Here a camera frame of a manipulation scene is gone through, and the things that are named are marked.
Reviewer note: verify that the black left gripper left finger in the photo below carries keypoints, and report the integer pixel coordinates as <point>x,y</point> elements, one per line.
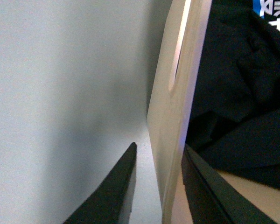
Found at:
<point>112,201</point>

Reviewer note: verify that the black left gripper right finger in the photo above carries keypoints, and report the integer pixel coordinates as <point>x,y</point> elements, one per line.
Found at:
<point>211,199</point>

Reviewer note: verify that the beige plastic laundry hamper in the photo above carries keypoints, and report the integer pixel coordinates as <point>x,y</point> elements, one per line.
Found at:
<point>168,117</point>

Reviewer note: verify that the black printed t-shirt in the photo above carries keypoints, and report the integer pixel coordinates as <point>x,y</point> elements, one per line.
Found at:
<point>235,119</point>

